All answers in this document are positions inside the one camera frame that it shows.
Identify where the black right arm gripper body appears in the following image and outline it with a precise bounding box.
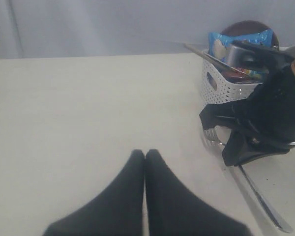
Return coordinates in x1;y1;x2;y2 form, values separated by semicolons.
246;66;295;146

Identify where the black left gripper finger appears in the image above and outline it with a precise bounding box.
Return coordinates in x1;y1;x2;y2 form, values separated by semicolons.
44;149;145;236
145;149;252;236
199;102;250;130
222;129;290;167

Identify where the silver metal fork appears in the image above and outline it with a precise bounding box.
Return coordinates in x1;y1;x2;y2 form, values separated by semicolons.
203;129;293;234

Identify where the wooden chopstick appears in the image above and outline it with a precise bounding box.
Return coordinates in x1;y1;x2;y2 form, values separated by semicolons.
184;44;246;75

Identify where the blue chips snack bag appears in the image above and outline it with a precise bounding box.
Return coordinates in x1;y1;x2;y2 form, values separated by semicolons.
208;29;273;81

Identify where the dark brown round plate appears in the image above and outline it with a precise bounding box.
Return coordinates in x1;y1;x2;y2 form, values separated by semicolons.
220;20;280;51

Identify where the white perforated plastic basket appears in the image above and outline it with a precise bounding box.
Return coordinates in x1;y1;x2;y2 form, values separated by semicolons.
200;59;258;104

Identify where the grey backdrop curtain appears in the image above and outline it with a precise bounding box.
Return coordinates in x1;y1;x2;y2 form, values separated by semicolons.
0;0;295;59

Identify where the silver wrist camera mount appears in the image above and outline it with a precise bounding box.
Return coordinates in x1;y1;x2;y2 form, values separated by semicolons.
225;40;295;72

